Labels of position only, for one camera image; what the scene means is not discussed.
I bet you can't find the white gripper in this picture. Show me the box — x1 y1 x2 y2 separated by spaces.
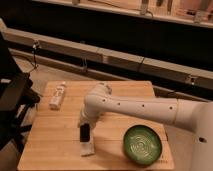
78 109 100 130

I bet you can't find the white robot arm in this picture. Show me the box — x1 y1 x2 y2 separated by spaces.
79 82 213 171

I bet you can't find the white sponge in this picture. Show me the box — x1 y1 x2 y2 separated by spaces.
80 137 95 156

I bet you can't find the wooden table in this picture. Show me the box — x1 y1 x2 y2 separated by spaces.
18 81 174 171

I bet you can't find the green glass bowl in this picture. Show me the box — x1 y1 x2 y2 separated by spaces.
123 125 162 166

